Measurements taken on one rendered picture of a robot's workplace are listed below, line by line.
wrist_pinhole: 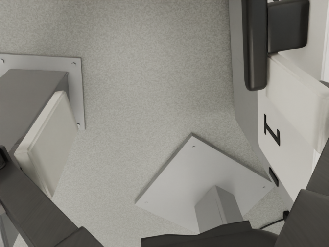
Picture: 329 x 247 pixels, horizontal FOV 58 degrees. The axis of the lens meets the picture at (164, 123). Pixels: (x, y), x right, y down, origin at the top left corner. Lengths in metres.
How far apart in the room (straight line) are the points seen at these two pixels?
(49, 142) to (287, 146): 0.18
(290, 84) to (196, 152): 1.13
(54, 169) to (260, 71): 0.13
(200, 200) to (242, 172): 0.23
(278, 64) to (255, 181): 1.29
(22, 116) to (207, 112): 0.71
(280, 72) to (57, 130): 0.13
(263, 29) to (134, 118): 1.06
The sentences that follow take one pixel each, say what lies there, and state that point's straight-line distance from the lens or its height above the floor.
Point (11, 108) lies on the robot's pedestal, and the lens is 0.90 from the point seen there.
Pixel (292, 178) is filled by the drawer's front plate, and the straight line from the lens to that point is 0.26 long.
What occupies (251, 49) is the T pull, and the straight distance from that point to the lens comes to 0.19.
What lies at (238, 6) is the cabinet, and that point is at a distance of 0.94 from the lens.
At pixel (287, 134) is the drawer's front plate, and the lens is 0.25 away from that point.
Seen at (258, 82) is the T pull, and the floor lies 0.91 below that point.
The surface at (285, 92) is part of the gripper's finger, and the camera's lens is 0.18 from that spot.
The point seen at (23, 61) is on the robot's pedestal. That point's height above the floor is 0.02.
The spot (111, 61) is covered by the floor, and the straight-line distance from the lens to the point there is 1.14.
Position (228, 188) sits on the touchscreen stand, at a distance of 1.44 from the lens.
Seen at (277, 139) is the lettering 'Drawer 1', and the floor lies 0.87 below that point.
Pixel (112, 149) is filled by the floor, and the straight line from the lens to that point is 1.30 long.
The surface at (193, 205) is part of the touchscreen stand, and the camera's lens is 1.47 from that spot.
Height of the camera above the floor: 1.08
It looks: 61 degrees down
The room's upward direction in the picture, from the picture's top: 173 degrees clockwise
